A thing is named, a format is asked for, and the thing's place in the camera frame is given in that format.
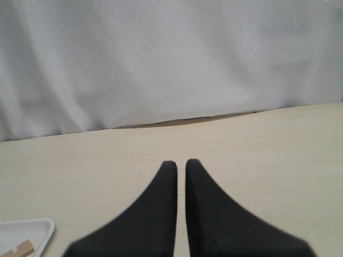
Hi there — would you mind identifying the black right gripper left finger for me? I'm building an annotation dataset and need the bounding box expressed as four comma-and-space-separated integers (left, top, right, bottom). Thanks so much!
64, 161, 178, 256

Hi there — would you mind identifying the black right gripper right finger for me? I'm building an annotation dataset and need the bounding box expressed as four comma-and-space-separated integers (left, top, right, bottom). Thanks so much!
185, 159, 316, 256

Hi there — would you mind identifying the notched wooden piece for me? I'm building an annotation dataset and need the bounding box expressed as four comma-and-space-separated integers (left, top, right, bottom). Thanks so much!
1, 240, 35, 257

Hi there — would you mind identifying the white plastic tray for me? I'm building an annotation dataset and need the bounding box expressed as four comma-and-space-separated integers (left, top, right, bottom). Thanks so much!
1, 218, 55, 257

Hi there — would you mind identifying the white backdrop curtain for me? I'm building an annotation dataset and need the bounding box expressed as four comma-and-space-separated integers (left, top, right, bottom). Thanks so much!
1, 1, 342, 141

